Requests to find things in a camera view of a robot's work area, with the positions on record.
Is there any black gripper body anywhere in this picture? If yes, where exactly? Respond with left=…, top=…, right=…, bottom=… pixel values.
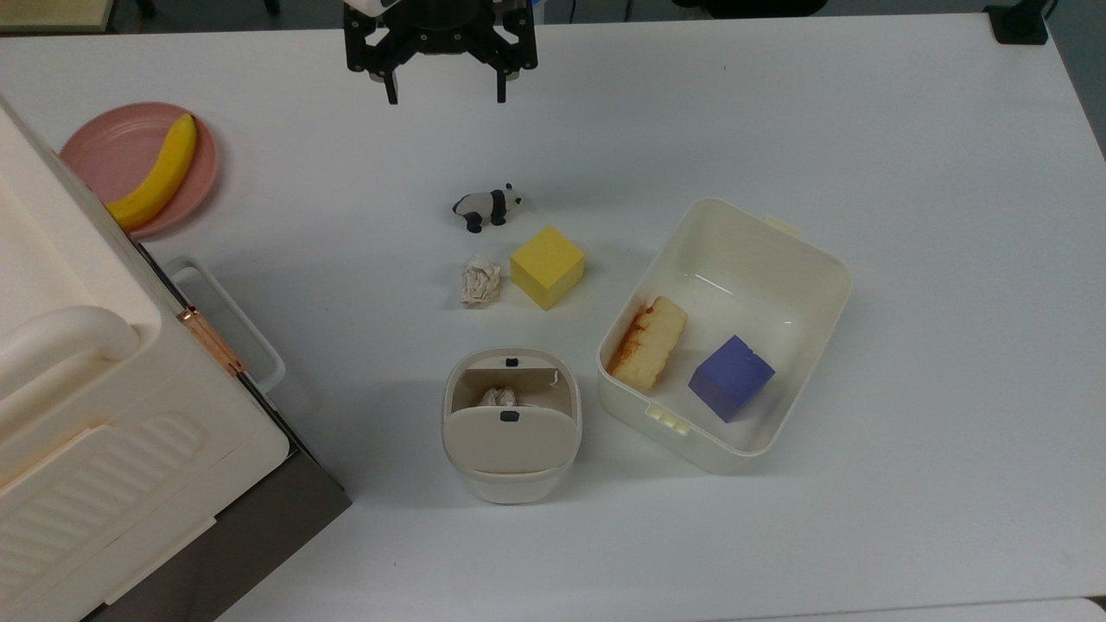
left=344, top=0, right=538, bottom=83

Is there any cream trash can with lid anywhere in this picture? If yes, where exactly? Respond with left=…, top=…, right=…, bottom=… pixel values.
left=442, top=347, right=583, bottom=505

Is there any panda figurine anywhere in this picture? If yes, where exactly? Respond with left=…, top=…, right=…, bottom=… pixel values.
left=451, top=183, right=525, bottom=234

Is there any yellow foam cube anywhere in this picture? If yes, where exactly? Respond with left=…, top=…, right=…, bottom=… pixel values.
left=510, top=225, right=587, bottom=311

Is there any yellow toy banana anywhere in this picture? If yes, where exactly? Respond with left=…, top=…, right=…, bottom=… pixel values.
left=105, top=113, right=198, bottom=232

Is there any pink plate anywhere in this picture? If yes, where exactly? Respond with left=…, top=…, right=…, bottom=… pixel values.
left=59, top=102, right=219, bottom=240

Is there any toy bread slice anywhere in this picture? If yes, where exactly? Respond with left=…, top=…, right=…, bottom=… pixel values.
left=607, top=296, right=690, bottom=392

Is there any copper crate latch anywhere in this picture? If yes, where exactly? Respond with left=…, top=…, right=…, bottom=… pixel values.
left=177, top=305, right=247, bottom=377

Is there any cream open plastic bin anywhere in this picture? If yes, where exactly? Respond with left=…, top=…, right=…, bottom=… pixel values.
left=596, top=198, right=854, bottom=475

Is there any light wooden desk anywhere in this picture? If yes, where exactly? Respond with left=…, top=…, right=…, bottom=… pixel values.
left=0, top=0, right=116, bottom=34

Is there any purple foam cube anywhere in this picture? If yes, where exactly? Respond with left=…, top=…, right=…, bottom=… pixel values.
left=688, top=335, right=776, bottom=423

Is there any translucent white drawer handle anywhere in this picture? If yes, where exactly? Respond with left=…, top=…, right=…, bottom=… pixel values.
left=164, top=257, right=286, bottom=394

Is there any cream plastic crate with handles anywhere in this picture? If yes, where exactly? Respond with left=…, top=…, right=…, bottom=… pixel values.
left=0, top=95, right=290, bottom=622

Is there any black clamp mount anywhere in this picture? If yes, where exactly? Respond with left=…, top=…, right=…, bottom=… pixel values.
left=983, top=0, right=1051, bottom=46

